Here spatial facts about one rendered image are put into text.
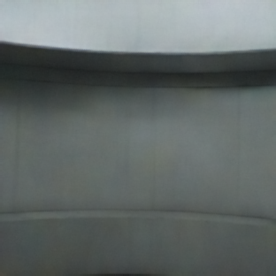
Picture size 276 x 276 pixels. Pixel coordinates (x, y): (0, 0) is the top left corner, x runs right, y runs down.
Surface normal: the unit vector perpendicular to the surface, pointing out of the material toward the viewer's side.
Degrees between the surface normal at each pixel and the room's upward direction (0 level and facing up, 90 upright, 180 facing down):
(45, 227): 90
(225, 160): 90
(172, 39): 90
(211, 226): 90
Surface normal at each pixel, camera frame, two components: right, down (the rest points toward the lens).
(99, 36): 0.09, -0.02
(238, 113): -0.22, -0.03
